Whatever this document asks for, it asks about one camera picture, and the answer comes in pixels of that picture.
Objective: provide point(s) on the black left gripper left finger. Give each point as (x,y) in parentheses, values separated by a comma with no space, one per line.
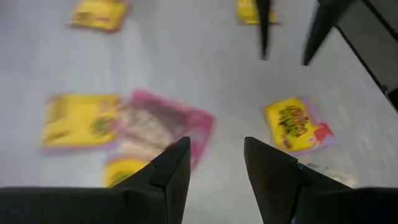
(93,205)

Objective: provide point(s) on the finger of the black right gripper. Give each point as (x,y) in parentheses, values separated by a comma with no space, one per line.
(323,25)
(263,25)

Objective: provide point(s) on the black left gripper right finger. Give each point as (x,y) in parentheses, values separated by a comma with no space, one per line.
(311,205)

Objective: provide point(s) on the yellow sour candy pack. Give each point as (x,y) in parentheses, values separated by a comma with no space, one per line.
(121,171)
(292,124)
(245,12)
(99,14)
(74,121)

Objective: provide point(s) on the pink candy pack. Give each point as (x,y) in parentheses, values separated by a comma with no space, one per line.
(192,124)

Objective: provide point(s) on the white wrapped candy bar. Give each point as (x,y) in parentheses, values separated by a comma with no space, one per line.
(335,175)

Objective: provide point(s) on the black metal table frame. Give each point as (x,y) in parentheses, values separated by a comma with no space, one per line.
(392,98)

